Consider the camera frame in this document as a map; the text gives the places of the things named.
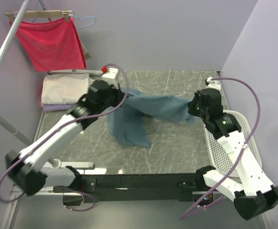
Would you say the white perforated plastic basket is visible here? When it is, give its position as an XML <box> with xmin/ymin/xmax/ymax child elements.
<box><xmin>204</xmin><ymin>110</ymin><xmax>263</xmax><ymax>178</ymax></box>

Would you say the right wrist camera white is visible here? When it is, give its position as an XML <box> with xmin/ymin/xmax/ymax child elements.
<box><xmin>205</xmin><ymin>77</ymin><xmax>221</xmax><ymax>91</ymax></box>

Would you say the black base beam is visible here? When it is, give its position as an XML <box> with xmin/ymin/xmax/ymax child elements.
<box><xmin>74</xmin><ymin>173</ymin><xmax>210</xmax><ymax>202</ymax></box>

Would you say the tan cloth behind towel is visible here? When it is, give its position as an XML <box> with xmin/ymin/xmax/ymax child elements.
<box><xmin>81</xmin><ymin>42</ymin><xmax>91</xmax><ymax>60</ymax></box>

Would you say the folded white t shirt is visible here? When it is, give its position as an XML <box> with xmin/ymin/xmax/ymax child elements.
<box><xmin>41</xmin><ymin>73</ymin><xmax>89</xmax><ymax>104</ymax></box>

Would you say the aluminium rail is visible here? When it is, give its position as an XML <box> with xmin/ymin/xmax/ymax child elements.
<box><xmin>10</xmin><ymin>176</ymin><xmax>263</xmax><ymax>195</ymax></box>

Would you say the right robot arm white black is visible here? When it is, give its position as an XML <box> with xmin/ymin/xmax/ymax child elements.
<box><xmin>188</xmin><ymin>88</ymin><xmax>278</xmax><ymax>220</ymax></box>

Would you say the blue t shirt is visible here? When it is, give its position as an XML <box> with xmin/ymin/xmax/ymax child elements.
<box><xmin>107</xmin><ymin>89</ymin><xmax>195</xmax><ymax>148</ymax></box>

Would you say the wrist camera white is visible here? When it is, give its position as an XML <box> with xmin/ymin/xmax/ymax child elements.
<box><xmin>101</xmin><ymin>66</ymin><xmax>119</xmax><ymax>84</ymax></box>
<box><xmin>205</xmin><ymin>77</ymin><xmax>221</xmax><ymax>91</ymax></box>

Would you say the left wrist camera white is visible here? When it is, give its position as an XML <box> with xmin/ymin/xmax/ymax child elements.
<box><xmin>101</xmin><ymin>66</ymin><xmax>119</xmax><ymax>84</ymax></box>

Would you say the red towel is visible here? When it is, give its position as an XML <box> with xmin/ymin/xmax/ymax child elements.
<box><xmin>16</xmin><ymin>18</ymin><xmax>86</xmax><ymax>72</ymax></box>

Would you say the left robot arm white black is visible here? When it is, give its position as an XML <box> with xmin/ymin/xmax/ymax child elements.
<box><xmin>5</xmin><ymin>80</ymin><xmax>127</xmax><ymax>196</ymax></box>

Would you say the wooden clip hanger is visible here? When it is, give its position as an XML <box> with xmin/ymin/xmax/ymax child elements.
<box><xmin>5</xmin><ymin>9</ymin><xmax>74</xmax><ymax>22</ymax></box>

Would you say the grey metal clothes rack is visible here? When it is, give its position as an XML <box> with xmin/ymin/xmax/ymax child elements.
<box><xmin>0</xmin><ymin>0</ymin><xmax>103</xmax><ymax>170</ymax></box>

